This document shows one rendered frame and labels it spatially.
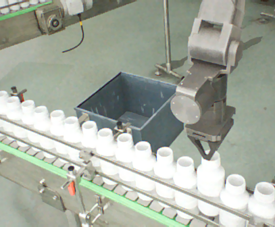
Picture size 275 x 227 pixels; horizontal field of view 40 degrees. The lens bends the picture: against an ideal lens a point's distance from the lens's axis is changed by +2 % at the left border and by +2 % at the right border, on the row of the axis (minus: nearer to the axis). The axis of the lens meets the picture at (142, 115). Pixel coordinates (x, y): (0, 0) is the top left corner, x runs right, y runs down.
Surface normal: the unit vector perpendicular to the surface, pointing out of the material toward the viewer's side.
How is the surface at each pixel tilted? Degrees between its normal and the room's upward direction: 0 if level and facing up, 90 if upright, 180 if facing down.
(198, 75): 5
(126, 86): 90
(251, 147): 0
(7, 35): 90
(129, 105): 90
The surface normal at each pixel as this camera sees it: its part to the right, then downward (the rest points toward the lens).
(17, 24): 0.62, 0.41
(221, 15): -0.51, 0.04
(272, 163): -0.10, -0.80
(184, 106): -0.56, 0.54
